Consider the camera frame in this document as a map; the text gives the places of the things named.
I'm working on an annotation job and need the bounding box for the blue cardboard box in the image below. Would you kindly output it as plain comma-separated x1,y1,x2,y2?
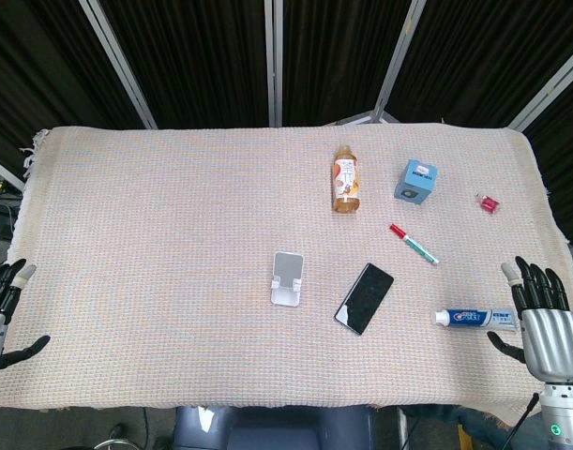
393,158,440,204

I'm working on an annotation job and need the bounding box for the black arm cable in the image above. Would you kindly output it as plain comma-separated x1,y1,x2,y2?
509,392,541,450

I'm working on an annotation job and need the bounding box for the grey screen frame post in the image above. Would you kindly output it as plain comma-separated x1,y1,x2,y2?
263,0,285,128
78,0,158,130
508,46,573,132
372,0,428,124
0,152,25,191

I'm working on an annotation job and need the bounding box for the blue white toothpaste tube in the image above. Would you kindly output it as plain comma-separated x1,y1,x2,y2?
430,307,520,334

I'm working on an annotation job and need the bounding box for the small red packet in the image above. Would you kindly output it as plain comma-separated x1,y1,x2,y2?
475,192,501,213

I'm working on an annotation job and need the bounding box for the orange drink bottle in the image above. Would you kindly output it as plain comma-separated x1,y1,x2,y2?
332,144,362,215

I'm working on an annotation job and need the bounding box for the beige woven tablecloth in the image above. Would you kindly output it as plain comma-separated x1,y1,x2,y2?
7,122,573,430

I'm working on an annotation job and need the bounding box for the red green white marker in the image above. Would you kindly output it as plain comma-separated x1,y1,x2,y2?
388,223,440,266

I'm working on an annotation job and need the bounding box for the black smartphone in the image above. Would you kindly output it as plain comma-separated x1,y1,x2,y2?
333,262,395,337

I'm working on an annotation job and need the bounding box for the white table leg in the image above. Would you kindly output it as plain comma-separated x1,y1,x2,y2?
397,407,410,450

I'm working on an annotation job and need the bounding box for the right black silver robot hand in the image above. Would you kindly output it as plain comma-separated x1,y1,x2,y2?
486,255,573,386

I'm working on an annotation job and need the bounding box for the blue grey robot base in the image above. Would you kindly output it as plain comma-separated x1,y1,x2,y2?
173,405,376,450

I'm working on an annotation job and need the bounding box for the white phone stand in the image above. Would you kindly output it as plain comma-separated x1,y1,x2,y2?
270,251,306,308

